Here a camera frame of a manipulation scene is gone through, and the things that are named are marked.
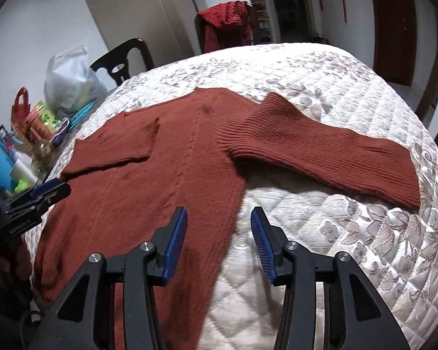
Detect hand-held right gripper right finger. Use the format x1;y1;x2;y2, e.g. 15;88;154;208
250;206;411;350

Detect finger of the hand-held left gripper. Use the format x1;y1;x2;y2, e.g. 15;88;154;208
6;178;66;209
5;183;72;224

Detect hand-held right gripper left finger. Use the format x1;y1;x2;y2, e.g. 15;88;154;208
27;207;188;350

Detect rust knitted sweater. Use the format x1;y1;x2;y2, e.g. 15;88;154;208
33;87;424;350

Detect person's left hand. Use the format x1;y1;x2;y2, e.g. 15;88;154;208
0;241;30;288

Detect white tube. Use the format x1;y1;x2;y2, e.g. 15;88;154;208
9;162;39;186

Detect glass jar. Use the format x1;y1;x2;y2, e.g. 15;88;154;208
33;140;57;170

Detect small white bottle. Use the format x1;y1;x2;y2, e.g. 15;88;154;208
13;149;33;165

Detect purple plastic clip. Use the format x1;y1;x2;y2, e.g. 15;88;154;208
51;117;72;143

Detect blue plastic tray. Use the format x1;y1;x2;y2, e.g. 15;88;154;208
0;133;26;197

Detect green printed box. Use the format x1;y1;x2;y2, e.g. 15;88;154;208
31;100;62;132

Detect small red bag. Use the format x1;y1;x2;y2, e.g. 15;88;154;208
11;87;32;125

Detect teal plastic clip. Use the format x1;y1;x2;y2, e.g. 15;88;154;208
69;100;97;125

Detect cream quilted floral blanket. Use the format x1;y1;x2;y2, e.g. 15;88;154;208
24;43;438;350

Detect white plastic bag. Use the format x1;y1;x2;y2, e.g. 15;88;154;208
44;45;108;119

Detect beige tall cabinet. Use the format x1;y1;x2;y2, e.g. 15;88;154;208
78;0;194;70

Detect wooden shoe rack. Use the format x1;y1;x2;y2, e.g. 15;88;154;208
252;3;278;44

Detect red checkered garment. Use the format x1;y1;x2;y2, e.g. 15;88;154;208
197;2;254;53

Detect reddish brown door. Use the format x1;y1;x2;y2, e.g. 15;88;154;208
367;0;418;86

